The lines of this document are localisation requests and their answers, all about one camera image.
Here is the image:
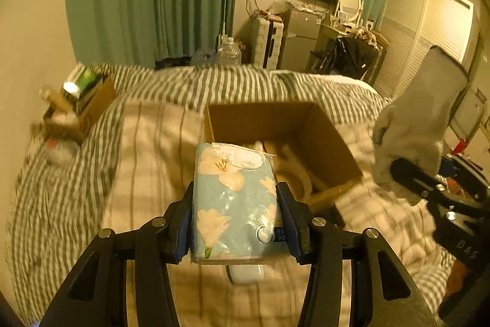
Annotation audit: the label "grey white sock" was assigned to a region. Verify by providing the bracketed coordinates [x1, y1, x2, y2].
[372, 45, 469, 206]

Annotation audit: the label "floral blue tissue pack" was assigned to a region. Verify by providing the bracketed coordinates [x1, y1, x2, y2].
[191, 143, 289, 265]

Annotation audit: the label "brown tape roll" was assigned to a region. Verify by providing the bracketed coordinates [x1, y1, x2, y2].
[269, 142, 328, 203]

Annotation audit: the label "open cardboard box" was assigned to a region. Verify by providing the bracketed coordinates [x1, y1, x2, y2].
[204, 102, 363, 212]

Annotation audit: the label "beige plaid blanket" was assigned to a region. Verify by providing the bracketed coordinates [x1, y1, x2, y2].
[103, 101, 448, 326]

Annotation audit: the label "black clothes on chair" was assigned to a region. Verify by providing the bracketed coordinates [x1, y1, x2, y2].
[307, 26, 389, 84]

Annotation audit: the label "small plastic bottle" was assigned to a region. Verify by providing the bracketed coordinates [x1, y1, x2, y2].
[43, 138, 79, 165]

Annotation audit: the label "white wardrobe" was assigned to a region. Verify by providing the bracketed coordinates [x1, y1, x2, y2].
[373, 0, 474, 97]

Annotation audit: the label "oval vanity mirror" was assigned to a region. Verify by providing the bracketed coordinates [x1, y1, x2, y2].
[336, 0, 363, 24]

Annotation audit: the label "small cardboard box with items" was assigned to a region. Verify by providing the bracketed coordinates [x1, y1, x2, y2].
[39, 63, 116, 144]

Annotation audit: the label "grey mini fridge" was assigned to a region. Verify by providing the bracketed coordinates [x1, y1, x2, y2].
[278, 9, 322, 73]

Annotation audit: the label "white suitcase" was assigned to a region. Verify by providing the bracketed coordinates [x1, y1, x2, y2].
[251, 15, 284, 70]

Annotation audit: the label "large water bottle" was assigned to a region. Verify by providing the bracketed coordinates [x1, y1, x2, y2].
[217, 37, 242, 66]

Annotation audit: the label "black bag on floor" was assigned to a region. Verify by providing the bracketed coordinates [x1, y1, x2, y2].
[154, 56, 191, 71]

